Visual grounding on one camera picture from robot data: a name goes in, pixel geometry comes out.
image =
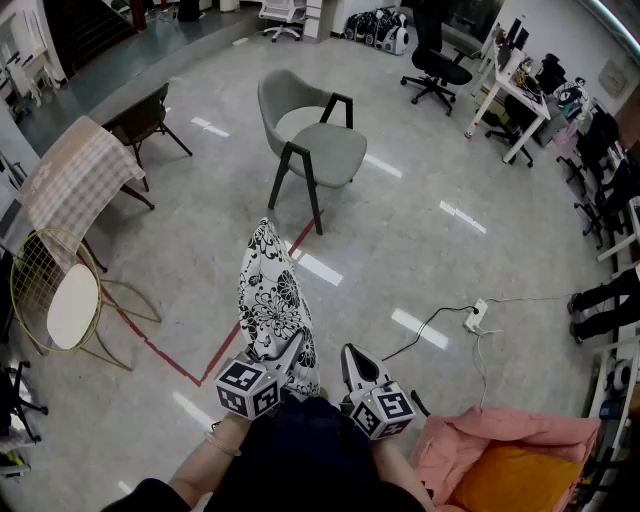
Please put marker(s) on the group of black white robots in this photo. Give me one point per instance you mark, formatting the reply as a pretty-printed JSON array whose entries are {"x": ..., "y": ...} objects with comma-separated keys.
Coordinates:
[{"x": 382, "y": 30}]

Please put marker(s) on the white cabinet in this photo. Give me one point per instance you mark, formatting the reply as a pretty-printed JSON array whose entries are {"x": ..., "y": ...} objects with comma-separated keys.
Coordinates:
[{"x": 320, "y": 17}]

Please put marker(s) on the person's dark skirt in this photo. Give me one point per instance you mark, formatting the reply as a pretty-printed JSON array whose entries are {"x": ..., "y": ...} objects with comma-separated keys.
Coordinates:
[{"x": 300, "y": 455}]

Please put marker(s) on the person's dark left sleeve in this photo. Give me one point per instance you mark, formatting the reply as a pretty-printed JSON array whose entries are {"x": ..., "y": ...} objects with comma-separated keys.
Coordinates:
[{"x": 145, "y": 497}]

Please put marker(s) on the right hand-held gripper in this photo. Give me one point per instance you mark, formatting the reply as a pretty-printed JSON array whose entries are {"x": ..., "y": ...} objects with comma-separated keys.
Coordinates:
[{"x": 382, "y": 410}]

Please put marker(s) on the black swivel chair under desk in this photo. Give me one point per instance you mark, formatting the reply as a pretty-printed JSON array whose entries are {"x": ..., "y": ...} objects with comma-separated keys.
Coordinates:
[{"x": 517, "y": 120}]

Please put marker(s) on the black tripod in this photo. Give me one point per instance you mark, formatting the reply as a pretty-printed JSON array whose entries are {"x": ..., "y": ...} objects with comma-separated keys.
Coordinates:
[{"x": 17, "y": 400}]

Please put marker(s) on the person's right forearm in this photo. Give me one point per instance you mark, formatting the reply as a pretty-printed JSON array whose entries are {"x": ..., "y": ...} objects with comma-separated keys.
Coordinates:
[{"x": 400, "y": 475}]

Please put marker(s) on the table with checked cloth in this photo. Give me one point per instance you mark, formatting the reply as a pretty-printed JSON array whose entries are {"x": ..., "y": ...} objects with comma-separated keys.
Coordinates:
[{"x": 75, "y": 175}]

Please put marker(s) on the white office chair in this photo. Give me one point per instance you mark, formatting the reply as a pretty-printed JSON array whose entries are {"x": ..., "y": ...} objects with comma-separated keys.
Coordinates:
[{"x": 282, "y": 15}]

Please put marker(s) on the orange pillow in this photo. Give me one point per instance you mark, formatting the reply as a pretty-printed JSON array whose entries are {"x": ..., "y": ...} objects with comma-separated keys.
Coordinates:
[{"x": 520, "y": 480}]

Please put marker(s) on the white storage shelf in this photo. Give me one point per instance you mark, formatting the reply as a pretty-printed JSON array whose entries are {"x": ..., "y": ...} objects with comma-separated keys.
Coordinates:
[{"x": 615, "y": 390}]

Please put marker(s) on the person's left forearm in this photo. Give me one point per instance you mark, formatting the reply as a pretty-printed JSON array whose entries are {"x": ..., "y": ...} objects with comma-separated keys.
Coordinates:
[{"x": 210, "y": 462}]

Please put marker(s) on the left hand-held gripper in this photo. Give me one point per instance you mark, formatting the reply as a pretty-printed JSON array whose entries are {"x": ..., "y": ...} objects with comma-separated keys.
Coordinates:
[{"x": 247, "y": 387}]

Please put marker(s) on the white power strip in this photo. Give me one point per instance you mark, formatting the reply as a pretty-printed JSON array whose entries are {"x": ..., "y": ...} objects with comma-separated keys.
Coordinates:
[{"x": 475, "y": 315}]

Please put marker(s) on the grey upholstered chair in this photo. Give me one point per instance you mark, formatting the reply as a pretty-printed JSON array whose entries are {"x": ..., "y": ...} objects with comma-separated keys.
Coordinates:
[{"x": 327, "y": 150}]

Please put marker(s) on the dark brown chair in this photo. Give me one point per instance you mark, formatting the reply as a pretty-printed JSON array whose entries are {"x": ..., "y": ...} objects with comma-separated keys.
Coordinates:
[{"x": 142, "y": 117}]

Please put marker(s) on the black office chair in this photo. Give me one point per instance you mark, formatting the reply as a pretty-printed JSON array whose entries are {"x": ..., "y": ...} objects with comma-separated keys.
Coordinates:
[{"x": 440, "y": 62}]

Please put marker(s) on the white desk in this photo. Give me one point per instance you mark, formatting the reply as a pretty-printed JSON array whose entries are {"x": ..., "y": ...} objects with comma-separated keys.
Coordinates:
[{"x": 520, "y": 92}]

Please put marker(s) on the pink quilt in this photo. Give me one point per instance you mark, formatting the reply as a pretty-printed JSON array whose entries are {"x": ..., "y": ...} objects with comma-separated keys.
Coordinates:
[{"x": 450, "y": 440}]

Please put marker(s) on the black white floral cushion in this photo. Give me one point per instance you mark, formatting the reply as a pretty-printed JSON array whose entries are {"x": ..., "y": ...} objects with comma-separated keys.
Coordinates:
[{"x": 272, "y": 300}]

